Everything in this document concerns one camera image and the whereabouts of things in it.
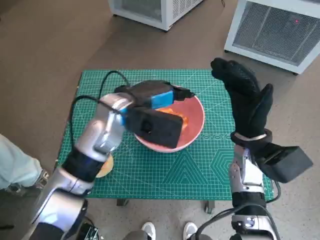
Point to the round pale toy bread bun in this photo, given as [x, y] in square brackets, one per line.
[108, 167]

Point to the person's leg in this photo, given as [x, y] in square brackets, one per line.
[15, 160]

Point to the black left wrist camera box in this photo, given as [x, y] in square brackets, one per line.
[160, 127]

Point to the table caster leg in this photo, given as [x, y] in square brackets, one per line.
[123, 202]
[210, 206]

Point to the white mesh cabinet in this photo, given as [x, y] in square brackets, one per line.
[170, 12]
[275, 32]

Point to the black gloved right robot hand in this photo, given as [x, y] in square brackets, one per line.
[247, 105]

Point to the white shoe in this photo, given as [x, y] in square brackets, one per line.
[148, 230]
[190, 230]

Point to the green cutting mat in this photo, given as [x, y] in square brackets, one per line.
[150, 180]

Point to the pink bowl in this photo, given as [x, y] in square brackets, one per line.
[193, 115]

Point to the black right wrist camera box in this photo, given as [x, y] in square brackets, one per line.
[287, 163]

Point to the black box on floor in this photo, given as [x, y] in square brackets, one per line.
[90, 231]

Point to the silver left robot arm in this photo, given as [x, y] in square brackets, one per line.
[100, 135]

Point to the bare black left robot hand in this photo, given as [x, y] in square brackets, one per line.
[150, 90]

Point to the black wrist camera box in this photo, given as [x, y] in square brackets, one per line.
[287, 163]
[160, 127]

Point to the orange toy bread roll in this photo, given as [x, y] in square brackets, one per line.
[185, 121]

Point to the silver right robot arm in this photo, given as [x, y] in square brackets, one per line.
[250, 175]

